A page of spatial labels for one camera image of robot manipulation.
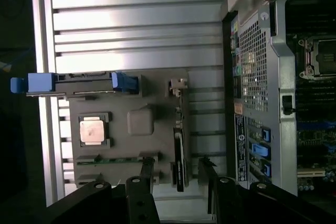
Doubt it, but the blue slot retention clip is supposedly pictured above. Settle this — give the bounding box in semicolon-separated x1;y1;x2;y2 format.
260;127;272;142
261;163;272;177
251;143;271;158

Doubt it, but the grey plastic parts rack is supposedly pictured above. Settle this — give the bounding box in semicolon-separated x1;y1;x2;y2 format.
64;70;195;201

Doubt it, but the silver CPU chip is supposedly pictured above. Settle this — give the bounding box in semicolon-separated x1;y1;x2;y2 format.
79;115;106;145

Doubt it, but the white expansion slot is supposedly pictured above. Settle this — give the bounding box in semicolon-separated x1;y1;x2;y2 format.
297;167;327;178

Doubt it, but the hard disk blue caddy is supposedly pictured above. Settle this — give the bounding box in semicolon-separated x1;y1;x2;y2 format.
10;71;140;98

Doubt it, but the open grey PC case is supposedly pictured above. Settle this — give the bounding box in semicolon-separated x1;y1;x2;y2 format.
220;0;336;205

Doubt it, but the green motherboard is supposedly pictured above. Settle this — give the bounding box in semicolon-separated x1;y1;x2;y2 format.
285;31;336;184

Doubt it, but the silver CPU socket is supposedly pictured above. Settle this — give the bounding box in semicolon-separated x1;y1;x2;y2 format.
298;37;336;80

